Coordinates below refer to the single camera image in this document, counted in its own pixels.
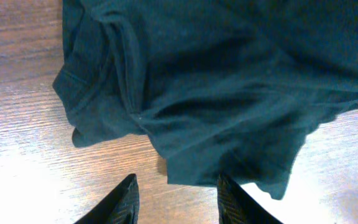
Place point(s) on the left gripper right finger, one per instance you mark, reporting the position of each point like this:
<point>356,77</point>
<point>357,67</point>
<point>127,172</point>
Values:
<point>236,206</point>

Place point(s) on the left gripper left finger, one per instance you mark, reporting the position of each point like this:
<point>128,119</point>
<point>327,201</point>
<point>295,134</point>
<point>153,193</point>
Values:
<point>120,206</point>

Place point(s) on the black nike t-shirt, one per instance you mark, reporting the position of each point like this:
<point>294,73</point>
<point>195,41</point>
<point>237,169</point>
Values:
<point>230,86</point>

